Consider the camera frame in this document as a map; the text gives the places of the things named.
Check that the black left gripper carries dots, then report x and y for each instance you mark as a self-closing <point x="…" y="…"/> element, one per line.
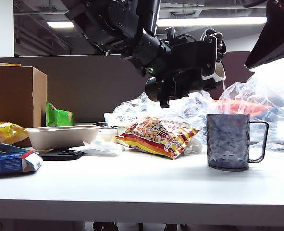
<point x="165" y="62"/>

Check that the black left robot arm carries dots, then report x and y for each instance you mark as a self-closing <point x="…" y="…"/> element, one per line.
<point x="122" y="21"/>

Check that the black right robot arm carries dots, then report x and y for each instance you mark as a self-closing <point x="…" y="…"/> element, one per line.
<point x="274" y="31"/>

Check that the ceiling strip light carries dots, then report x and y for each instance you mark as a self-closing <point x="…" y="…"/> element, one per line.
<point x="204" y="21"/>

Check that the ceiling air vent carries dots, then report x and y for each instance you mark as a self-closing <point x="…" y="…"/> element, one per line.
<point x="181" y="15"/>

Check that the orange red package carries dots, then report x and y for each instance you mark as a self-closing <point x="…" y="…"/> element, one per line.
<point x="242" y="108"/>

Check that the clear bag holding orange package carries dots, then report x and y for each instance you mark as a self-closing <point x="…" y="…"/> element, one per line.
<point x="271" y="96"/>

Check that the white crumpled plastic wrap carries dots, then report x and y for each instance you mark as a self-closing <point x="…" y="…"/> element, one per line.
<point x="194" y="146"/>

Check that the orange yellow snack bag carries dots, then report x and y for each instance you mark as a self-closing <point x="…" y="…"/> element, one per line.
<point x="156" y="137"/>

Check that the brown desk partition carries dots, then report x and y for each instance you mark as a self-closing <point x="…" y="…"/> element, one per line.
<point x="84" y="84"/>

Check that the small white plastic container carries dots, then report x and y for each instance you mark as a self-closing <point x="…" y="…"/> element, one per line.
<point x="108" y="134"/>

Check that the white crumpled tissue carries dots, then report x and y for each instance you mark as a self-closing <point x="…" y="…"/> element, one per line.
<point x="101" y="148"/>

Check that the green snack packet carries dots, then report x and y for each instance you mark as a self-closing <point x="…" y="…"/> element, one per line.
<point x="57" y="118"/>

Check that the beige paper pulp bowl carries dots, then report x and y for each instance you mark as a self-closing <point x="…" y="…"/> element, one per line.
<point x="60" y="137"/>

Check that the black phone case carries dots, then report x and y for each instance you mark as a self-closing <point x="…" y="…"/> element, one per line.
<point x="62" y="155"/>

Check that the black chair base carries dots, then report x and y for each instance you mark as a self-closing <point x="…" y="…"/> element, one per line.
<point x="175" y="227"/>
<point x="104" y="226"/>

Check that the brown cardboard box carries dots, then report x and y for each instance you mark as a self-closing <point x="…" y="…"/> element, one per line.
<point x="21" y="96"/>

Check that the yellow chip bag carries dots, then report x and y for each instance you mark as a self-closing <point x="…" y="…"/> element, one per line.
<point x="4" y="132"/>

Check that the blue cardboard box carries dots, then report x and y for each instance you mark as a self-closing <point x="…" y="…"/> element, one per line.
<point x="4" y="161"/>

